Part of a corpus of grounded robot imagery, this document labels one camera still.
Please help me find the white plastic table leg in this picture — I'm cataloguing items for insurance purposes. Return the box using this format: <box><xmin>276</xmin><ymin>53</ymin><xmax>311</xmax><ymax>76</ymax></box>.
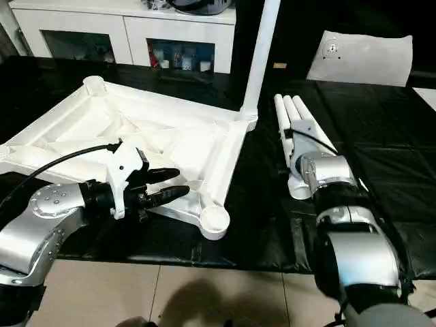
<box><xmin>283</xmin><ymin>95</ymin><xmax>315</xmax><ymax>137</ymax></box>
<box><xmin>292</xmin><ymin>95</ymin><xmax>340</xmax><ymax>156</ymax></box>
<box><xmin>273</xmin><ymin>94</ymin><xmax>315</xmax><ymax>200</ymax></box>
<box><xmin>236</xmin><ymin>0</ymin><xmax>282</xmax><ymax>131</ymax></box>

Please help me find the white plastic table top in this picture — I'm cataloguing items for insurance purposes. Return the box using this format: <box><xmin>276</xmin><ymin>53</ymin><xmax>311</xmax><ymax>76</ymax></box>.
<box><xmin>0</xmin><ymin>76</ymin><xmax>260</xmax><ymax>241</ymax></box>

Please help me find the black work mat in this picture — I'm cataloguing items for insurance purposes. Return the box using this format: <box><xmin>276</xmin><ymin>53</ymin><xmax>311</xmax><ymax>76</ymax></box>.
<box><xmin>0</xmin><ymin>56</ymin><xmax>436</xmax><ymax>281</ymax></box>

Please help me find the white flat panel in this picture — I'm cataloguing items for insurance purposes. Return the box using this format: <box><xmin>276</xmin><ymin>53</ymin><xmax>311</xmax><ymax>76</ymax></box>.
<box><xmin>307</xmin><ymin>30</ymin><xmax>414</xmax><ymax>88</ymax></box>

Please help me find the white flat sheet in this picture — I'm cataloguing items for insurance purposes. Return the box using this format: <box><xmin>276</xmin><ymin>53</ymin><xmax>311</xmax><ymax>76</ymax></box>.
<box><xmin>411</xmin><ymin>87</ymin><xmax>436</xmax><ymax>111</ymax></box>

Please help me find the white cabinet with glass doors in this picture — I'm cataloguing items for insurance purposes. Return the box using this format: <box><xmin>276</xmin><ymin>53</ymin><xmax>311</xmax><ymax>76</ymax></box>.
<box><xmin>7</xmin><ymin>0</ymin><xmax>238</xmax><ymax>74</ymax></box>

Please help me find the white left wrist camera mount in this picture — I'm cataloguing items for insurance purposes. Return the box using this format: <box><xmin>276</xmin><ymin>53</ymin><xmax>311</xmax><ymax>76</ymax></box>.
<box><xmin>109</xmin><ymin>140</ymin><xmax>151</xmax><ymax>220</ymax></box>

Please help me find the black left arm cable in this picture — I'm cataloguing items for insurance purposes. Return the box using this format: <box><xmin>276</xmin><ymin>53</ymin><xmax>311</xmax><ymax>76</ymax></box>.
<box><xmin>0</xmin><ymin>141</ymin><xmax>125</xmax><ymax>206</ymax></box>

